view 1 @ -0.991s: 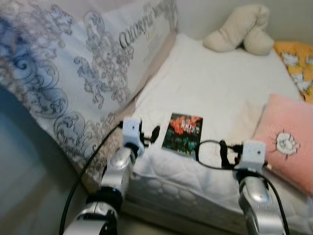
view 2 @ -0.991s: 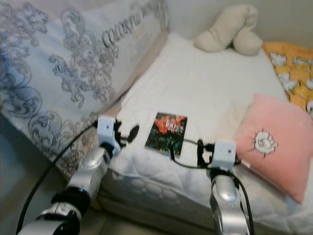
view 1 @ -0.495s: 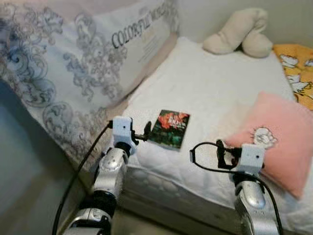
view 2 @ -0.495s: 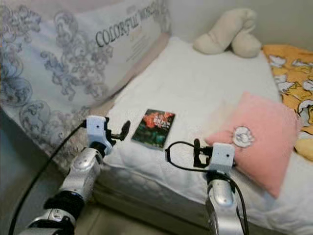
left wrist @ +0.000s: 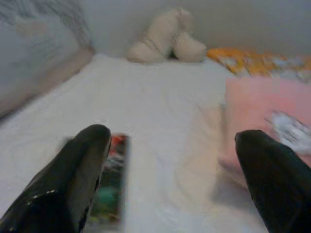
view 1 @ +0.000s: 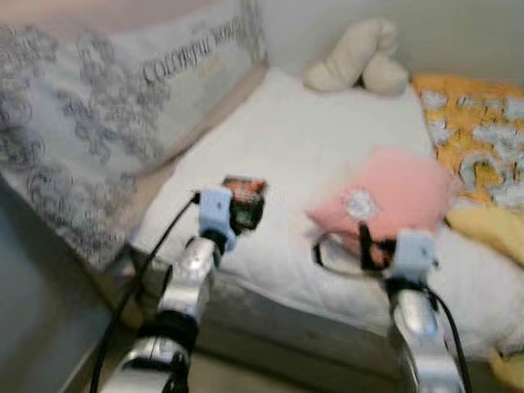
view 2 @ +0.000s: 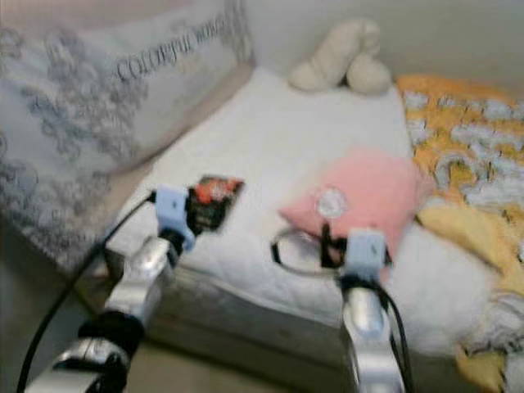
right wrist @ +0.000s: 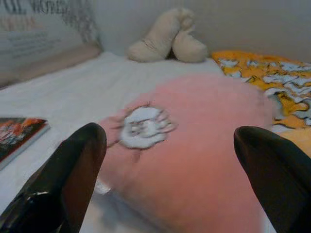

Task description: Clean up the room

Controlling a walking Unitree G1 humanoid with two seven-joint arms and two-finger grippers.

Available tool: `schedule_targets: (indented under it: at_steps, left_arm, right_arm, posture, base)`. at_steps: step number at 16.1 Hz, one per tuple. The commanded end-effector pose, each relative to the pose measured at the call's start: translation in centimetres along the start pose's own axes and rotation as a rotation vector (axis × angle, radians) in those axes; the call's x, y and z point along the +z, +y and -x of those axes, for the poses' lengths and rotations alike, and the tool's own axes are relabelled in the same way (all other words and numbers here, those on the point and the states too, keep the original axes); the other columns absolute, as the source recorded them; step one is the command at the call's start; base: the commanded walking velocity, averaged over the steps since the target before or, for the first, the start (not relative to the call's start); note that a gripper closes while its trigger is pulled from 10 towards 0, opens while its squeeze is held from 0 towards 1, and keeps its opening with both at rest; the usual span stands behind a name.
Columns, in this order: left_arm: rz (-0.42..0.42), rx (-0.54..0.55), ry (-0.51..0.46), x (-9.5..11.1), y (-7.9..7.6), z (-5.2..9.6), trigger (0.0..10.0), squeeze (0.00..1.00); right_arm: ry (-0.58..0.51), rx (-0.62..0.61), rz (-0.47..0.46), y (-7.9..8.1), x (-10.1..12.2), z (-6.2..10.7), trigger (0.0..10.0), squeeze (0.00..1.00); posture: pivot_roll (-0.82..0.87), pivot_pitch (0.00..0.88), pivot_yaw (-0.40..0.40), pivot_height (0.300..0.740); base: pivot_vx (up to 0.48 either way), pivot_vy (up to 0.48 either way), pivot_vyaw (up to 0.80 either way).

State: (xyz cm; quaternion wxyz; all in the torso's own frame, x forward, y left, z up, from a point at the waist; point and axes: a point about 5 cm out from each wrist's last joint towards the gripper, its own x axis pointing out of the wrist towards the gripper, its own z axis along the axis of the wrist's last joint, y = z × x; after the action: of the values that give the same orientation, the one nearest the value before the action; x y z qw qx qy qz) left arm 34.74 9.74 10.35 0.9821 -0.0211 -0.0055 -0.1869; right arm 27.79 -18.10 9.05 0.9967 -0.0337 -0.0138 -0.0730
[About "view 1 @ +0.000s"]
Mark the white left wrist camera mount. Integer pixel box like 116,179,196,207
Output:
196,186,238,251

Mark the cream plush toy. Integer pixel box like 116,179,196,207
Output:
303,18,410,97

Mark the yellow egg cartoon blanket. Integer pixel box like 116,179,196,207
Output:
409,72,524,392

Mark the red black snack packet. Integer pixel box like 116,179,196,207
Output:
221,174,269,222

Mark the large grey floral print pillow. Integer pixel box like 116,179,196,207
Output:
0,0,269,271

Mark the white quilted mattress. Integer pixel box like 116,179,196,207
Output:
127,65,524,361

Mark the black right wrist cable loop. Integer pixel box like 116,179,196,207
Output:
311,231,365,275

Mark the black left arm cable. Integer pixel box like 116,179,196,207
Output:
88,192,201,393

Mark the pink pillow with round badge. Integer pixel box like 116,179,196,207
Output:
305,146,463,263

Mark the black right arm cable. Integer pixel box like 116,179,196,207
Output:
426,287,473,393

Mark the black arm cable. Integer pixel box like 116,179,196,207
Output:
88,192,201,393
426,287,473,393

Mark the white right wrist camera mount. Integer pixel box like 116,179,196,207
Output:
386,231,439,283

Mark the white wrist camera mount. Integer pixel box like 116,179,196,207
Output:
386,231,439,283
196,186,238,251

